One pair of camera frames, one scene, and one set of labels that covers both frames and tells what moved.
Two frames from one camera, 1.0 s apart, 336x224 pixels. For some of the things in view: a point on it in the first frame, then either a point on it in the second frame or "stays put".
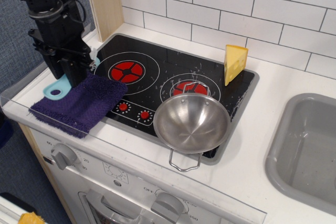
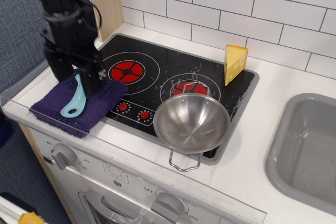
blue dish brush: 63,84 → 77,102
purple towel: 85,104 stays put
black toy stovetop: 154,73 stays put
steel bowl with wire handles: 191,123 stays put
